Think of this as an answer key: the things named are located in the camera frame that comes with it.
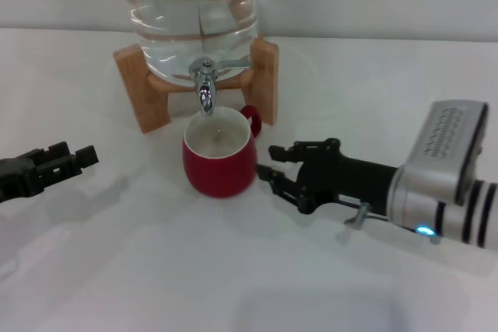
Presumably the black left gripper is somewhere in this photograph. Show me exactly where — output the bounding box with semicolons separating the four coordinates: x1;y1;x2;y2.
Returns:
0;141;98;204

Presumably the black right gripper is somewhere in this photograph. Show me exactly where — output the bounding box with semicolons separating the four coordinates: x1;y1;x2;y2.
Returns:
254;138;398;216

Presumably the red cup white inside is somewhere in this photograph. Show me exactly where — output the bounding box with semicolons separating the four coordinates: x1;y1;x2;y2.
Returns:
182;104;262;198

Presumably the chrome faucet with lever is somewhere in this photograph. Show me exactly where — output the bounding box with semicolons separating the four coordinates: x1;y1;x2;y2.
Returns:
188;58;251;117

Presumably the wooden dispenser stand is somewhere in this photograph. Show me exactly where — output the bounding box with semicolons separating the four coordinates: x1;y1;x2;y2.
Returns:
113;36;280;135

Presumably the glass water dispenser jar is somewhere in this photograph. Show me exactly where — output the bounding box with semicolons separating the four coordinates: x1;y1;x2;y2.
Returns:
118;0;261;88

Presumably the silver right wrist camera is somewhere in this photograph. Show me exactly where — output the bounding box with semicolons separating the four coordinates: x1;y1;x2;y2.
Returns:
388;101;489;208

